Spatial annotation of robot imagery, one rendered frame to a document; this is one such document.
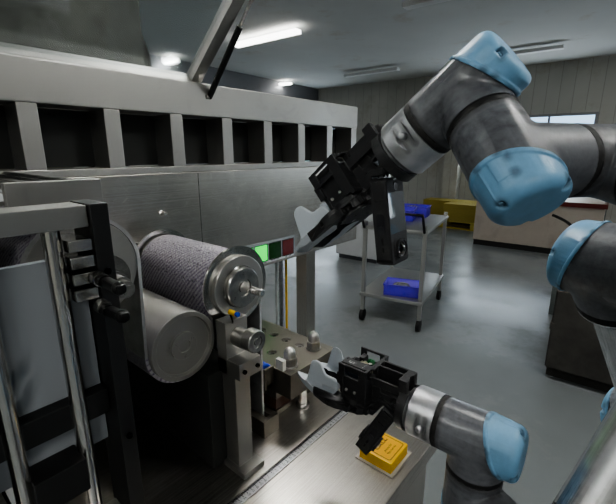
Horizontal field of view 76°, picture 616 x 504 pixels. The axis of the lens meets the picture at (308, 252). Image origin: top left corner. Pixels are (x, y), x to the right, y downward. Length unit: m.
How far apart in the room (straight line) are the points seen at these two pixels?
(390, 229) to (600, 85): 8.73
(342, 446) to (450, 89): 0.70
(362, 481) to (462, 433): 0.30
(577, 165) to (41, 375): 0.57
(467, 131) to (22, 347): 0.48
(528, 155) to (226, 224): 0.87
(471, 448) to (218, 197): 0.82
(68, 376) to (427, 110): 0.47
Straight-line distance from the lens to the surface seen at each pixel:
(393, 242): 0.52
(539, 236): 6.88
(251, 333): 0.68
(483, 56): 0.46
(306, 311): 1.73
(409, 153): 0.48
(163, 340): 0.69
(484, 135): 0.41
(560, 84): 9.23
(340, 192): 0.53
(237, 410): 0.78
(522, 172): 0.39
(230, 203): 1.13
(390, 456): 0.86
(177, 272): 0.78
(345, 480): 0.84
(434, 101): 0.47
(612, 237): 0.67
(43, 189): 0.54
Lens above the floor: 1.49
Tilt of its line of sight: 14 degrees down
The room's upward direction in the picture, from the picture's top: straight up
